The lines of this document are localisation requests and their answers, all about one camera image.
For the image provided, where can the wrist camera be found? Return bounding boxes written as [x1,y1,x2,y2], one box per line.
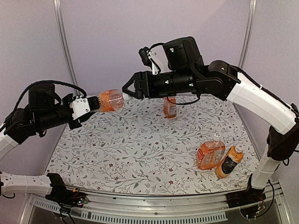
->
[138,47,164,75]
[70,96,90,120]

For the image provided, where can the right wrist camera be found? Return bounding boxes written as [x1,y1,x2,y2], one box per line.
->
[138,47,164,75]

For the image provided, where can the left aluminium frame post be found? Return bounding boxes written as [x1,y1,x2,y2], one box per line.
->
[53,0,78,85]

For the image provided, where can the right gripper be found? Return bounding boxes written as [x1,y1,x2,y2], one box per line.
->
[121,69,198,99]

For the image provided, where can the floral patterned table mat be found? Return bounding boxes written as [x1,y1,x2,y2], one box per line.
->
[46,95,258,195]

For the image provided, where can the aluminium front rail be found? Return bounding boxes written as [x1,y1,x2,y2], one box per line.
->
[21,182,292,224]

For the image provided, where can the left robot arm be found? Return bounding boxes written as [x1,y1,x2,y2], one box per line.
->
[0,80,101,203]

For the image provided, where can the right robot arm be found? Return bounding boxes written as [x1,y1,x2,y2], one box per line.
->
[122,36,299,203]

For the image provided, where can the dark label orange bottle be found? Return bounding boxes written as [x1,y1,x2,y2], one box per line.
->
[215,144,244,180]

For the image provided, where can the aluminium frame post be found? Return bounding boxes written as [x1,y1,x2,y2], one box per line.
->
[53,0,78,85]
[238,0,257,69]

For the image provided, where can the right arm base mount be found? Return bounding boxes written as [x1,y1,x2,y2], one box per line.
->
[226,175,266,219]

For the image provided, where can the right aluminium frame post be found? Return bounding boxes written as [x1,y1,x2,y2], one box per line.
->
[238,0,257,69]

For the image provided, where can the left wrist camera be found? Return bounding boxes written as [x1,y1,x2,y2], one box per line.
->
[70,96,90,120]

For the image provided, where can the orange tea bottle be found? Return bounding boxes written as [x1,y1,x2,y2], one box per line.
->
[196,133,225,170]
[163,97,177,119]
[96,90,133,112]

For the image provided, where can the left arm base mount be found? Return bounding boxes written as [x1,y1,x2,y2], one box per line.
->
[45,173,88,208]

